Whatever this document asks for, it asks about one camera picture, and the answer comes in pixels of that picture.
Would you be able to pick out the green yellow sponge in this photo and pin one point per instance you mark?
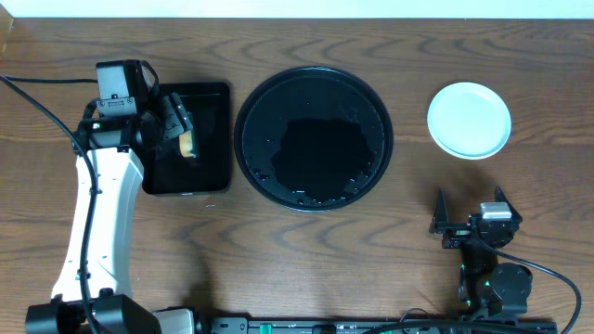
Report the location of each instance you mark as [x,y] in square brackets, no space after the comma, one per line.
[188,145]

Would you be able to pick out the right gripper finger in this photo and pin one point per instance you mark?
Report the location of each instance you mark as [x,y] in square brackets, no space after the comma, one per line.
[506,197]
[440,215]

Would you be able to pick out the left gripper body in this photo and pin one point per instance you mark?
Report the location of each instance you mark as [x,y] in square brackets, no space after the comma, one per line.
[172,121]

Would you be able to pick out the black round tray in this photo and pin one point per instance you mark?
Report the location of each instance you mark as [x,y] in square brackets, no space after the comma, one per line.
[313,139]

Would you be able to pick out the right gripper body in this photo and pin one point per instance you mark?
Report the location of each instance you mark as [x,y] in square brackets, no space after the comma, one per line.
[456,236]

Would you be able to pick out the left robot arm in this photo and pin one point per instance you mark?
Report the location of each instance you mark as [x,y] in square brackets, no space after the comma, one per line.
[94,286]

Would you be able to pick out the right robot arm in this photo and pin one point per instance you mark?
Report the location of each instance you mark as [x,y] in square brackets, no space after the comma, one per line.
[493,291]

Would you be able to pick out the light blue plate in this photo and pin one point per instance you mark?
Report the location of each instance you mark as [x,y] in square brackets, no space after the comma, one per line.
[469,121]

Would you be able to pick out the black rectangular tray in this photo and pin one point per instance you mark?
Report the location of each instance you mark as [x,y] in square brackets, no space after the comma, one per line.
[204,167]

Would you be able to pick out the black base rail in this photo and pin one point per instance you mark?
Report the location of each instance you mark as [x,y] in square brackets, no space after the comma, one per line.
[371,326]

